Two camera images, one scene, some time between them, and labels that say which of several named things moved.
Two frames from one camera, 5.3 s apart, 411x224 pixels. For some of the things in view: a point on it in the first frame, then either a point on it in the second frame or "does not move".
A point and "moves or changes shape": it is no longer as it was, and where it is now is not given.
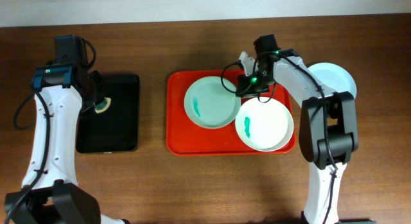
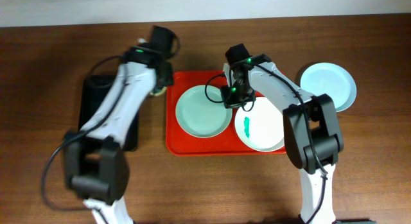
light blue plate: (334, 77) does not move
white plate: (264, 126) does not move
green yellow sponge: (103, 106) moves or changes shape
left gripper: (98, 79) -> (169, 81)
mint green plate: (209, 105) moves or changes shape
